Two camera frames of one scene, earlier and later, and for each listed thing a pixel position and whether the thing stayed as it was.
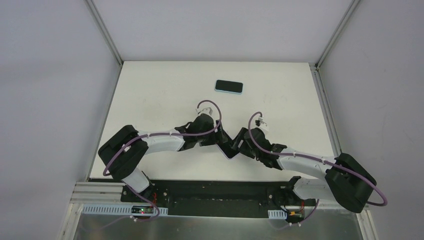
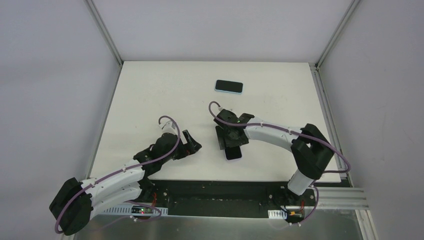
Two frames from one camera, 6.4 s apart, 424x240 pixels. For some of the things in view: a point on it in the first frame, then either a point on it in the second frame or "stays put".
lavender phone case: x=228 y=158 stays put
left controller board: x=142 y=209 stays put
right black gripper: x=243 y=139 to x=230 y=139
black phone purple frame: x=230 y=148 stays put
